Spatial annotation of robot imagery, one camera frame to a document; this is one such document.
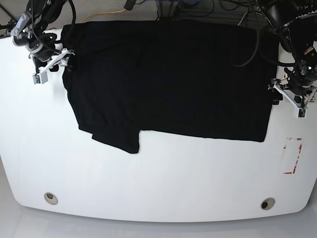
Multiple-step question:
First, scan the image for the black T-shirt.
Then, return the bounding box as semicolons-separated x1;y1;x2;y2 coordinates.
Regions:
61;21;277;154

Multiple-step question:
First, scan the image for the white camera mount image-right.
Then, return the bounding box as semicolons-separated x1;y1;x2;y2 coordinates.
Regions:
268;78;317;119

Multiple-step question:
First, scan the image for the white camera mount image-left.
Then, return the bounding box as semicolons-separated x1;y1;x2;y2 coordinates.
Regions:
30;48;75;84

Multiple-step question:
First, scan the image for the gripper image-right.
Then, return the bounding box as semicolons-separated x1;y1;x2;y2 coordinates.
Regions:
272;71;317;105

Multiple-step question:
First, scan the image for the table cable grommet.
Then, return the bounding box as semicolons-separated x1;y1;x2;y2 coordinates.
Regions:
261;197;275;211
44;192;58;205

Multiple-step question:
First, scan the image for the right table cable grommet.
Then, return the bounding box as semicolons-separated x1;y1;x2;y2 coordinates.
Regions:
261;197;275;211

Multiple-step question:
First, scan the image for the yellow cable on floor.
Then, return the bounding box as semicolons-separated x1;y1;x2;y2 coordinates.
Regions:
81;8;126;23

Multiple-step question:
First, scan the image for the left table cable grommet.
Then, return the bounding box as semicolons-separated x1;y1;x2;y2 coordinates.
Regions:
44;192;58;205

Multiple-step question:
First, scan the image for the black cable bundle floor left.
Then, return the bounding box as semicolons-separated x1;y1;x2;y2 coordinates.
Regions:
0;0;23;38

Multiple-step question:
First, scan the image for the red tape rectangle marking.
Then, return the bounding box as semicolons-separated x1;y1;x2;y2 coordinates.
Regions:
280;137;303;175

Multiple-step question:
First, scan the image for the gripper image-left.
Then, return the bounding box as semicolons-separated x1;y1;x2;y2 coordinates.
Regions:
28;34;74;72

